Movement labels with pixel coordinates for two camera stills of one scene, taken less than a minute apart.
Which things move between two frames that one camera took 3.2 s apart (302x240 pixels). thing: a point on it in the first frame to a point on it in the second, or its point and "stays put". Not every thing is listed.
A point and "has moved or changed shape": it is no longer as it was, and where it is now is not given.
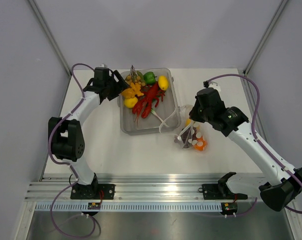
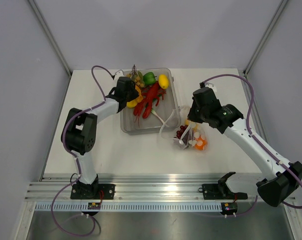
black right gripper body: x=198 y=114 stays put
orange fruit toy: x=204 y=144 stays put
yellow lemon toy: x=163 y=82 stays put
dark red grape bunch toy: x=186 y=136 has moved or changed shape
